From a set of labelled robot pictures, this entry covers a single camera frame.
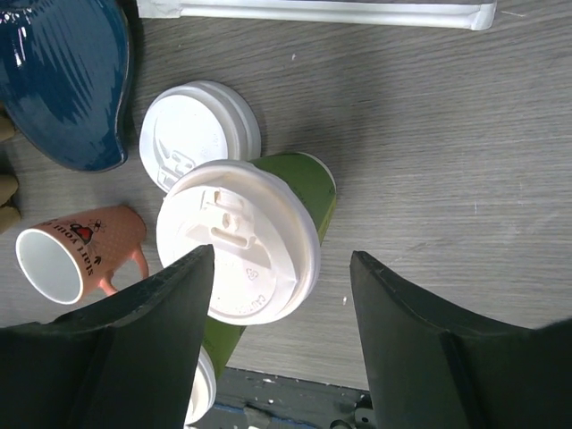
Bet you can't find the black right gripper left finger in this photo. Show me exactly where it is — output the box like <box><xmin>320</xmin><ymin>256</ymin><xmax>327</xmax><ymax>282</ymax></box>
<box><xmin>44</xmin><ymin>244</ymin><xmax>215</xmax><ymax>429</ymax></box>

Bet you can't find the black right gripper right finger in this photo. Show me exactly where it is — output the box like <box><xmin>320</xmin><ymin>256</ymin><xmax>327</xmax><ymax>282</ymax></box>
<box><xmin>349</xmin><ymin>249</ymin><xmax>537</xmax><ymax>429</ymax></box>

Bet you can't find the small pink handled cup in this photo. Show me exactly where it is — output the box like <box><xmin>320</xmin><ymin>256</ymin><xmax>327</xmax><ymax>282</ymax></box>
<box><xmin>15</xmin><ymin>206</ymin><xmax>149</xmax><ymax>305</ymax></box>

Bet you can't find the white cup lid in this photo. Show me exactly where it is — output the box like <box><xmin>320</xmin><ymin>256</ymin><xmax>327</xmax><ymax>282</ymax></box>
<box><xmin>156</xmin><ymin>160</ymin><xmax>321</xmax><ymax>326</ymax></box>
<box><xmin>184</xmin><ymin>347</ymin><xmax>216</xmax><ymax>427</ymax></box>

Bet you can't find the stack of white lids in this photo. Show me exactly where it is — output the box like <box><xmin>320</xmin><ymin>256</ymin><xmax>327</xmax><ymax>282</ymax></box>
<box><xmin>139</xmin><ymin>80</ymin><xmax>262</xmax><ymax>193</ymax></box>

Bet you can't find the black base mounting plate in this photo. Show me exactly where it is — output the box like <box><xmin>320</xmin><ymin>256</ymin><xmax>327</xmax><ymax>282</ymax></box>
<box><xmin>191</xmin><ymin>368</ymin><xmax>378</xmax><ymax>428</ymax></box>

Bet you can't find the blue shell-shaped dish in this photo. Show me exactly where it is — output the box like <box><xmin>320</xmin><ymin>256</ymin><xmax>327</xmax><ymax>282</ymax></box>
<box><xmin>1</xmin><ymin>1</ymin><xmax>134</xmax><ymax>172</ymax></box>

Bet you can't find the wrapped white straw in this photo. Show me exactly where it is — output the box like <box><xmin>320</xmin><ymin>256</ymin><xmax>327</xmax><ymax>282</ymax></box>
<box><xmin>137</xmin><ymin>1</ymin><xmax>497</xmax><ymax>31</ymax></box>

